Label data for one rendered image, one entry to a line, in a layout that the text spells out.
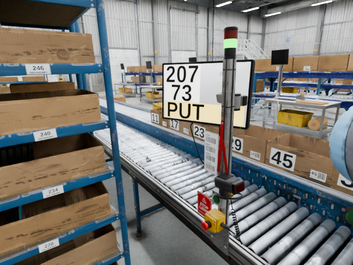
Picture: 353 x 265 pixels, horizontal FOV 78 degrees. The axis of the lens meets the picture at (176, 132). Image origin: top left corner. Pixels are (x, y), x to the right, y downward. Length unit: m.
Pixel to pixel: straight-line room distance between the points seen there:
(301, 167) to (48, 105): 1.31
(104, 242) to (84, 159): 0.40
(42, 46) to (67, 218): 0.61
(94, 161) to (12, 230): 0.34
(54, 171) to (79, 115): 0.21
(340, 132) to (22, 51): 0.80
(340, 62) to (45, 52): 5.82
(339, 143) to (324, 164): 0.99
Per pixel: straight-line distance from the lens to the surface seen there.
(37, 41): 0.82
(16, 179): 0.89
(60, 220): 0.97
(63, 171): 0.90
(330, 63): 6.18
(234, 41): 0.90
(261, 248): 1.17
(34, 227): 0.98
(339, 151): 0.44
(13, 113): 0.83
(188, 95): 1.13
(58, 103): 0.83
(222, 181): 0.92
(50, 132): 0.81
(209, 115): 1.08
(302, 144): 1.77
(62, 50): 0.83
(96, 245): 1.10
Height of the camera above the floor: 1.52
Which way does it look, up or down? 16 degrees down
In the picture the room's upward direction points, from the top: 1 degrees counter-clockwise
